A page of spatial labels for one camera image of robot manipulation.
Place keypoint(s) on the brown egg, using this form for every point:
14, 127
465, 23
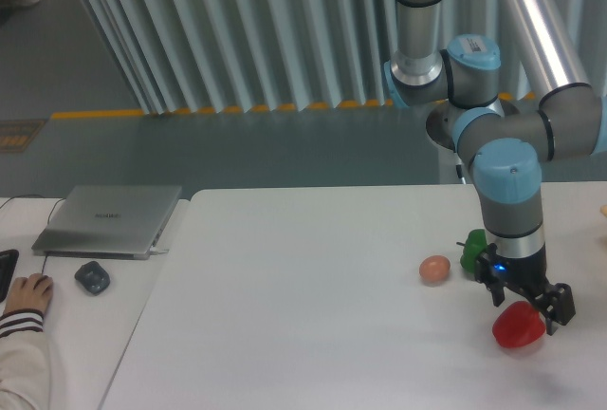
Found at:
434, 269

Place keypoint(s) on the black keyboard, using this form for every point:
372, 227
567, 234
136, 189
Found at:
8, 261

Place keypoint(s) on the cream sleeved forearm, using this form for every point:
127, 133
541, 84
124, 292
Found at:
25, 361

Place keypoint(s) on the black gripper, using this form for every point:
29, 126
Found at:
526, 277

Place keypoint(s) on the dark grey small device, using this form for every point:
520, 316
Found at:
93, 278

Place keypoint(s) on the green bell pepper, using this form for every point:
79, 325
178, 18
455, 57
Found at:
475, 243

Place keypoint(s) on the person's hand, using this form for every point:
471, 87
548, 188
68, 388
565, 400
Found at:
33, 293

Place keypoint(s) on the silver closed laptop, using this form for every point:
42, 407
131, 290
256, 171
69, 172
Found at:
109, 221

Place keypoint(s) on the white folding partition screen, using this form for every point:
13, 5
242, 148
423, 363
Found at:
249, 54

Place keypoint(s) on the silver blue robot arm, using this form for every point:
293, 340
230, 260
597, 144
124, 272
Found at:
503, 153

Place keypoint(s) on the red bell pepper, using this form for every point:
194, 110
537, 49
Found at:
518, 326

